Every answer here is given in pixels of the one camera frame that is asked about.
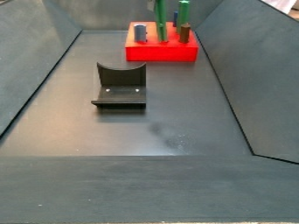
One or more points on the green star peg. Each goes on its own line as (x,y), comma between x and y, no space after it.
(183,14)

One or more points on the red peg board block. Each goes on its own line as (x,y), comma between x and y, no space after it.
(154,50)

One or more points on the brown cylinder peg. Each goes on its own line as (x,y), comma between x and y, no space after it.
(185,33)

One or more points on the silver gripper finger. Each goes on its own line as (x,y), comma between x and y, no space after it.
(151,5)

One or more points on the dark blue peg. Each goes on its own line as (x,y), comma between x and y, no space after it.
(175,18)

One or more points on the green three prong object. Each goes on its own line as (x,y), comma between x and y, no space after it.
(159,11)

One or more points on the black curved fixture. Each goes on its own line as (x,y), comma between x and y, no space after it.
(122,87)

